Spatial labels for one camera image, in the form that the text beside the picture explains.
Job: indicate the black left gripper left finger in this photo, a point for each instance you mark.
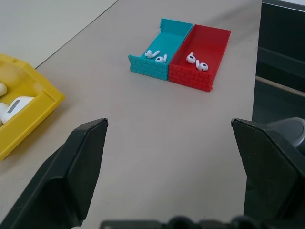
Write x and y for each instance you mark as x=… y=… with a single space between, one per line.
x=59 y=181

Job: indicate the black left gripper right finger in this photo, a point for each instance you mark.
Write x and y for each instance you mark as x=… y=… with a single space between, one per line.
x=269 y=171

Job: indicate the yellow plastic bin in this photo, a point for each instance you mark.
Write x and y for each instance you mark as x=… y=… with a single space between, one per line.
x=31 y=105

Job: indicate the dark rounded chair base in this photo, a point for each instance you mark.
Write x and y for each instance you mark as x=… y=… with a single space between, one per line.
x=291 y=130

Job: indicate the red brick-pattern tray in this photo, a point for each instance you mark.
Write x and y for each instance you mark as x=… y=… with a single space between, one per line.
x=202 y=55

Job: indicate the teal brick-pattern tray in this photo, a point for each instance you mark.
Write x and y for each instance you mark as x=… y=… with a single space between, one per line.
x=164 y=45

